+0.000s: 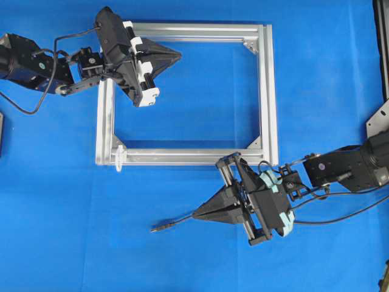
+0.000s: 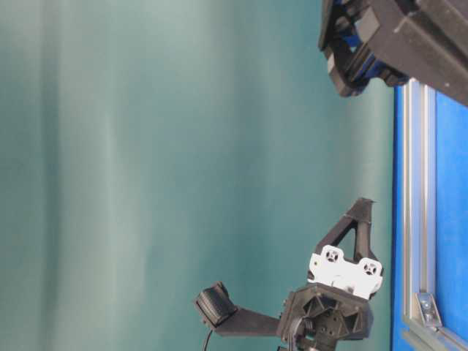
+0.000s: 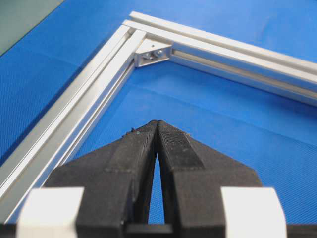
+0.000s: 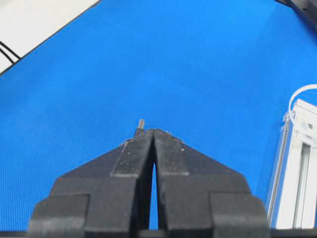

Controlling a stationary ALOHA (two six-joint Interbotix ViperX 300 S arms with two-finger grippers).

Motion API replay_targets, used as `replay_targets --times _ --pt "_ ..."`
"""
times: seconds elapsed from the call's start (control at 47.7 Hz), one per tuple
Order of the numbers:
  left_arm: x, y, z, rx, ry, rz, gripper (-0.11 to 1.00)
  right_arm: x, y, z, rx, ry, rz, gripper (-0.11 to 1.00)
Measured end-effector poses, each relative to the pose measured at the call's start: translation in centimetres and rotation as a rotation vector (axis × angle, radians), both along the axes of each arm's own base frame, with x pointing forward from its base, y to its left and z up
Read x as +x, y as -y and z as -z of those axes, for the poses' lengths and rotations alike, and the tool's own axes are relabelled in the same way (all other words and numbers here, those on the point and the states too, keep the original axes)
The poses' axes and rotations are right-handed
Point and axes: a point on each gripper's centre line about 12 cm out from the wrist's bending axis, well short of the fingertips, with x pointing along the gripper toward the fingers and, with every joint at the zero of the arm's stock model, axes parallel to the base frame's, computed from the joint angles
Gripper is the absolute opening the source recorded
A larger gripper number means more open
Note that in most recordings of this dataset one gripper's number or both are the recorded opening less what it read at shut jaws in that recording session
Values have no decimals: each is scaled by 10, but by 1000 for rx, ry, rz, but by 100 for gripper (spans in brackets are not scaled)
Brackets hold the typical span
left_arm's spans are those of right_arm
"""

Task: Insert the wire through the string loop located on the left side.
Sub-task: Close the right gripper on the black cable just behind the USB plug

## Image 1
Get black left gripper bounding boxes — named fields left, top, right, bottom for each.
left=118, top=21, right=182, bottom=107

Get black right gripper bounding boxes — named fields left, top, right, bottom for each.
left=193, top=153, right=272, bottom=246

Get black wire with plug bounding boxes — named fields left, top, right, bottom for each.
left=150, top=194, right=389, bottom=234

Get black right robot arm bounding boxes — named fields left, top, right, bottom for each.
left=191, top=102, right=388, bottom=245

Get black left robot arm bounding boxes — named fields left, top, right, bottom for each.
left=1, top=25, right=182, bottom=107

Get grey plate left edge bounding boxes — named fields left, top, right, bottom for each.
left=0, top=112, right=4, bottom=154

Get dark object bottom right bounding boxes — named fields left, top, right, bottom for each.
left=378, top=260, right=389, bottom=292

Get black stand right edge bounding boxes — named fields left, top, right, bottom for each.
left=372, top=0, right=388, bottom=102

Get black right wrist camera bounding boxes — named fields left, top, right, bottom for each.
left=249, top=170, right=295, bottom=240

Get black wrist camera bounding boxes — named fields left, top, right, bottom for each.
left=249, top=170, right=295, bottom=240
left=95, top=6, right=135, bottom=65

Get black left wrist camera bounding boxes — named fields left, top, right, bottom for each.
left=95, top=6, right=135, bottom=65

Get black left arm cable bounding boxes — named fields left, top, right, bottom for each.
left=0, top=26, right=101, bottom=116

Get silver aluminium extrusion frame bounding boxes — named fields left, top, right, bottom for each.
left=95, top=23, right=278, bottom=171

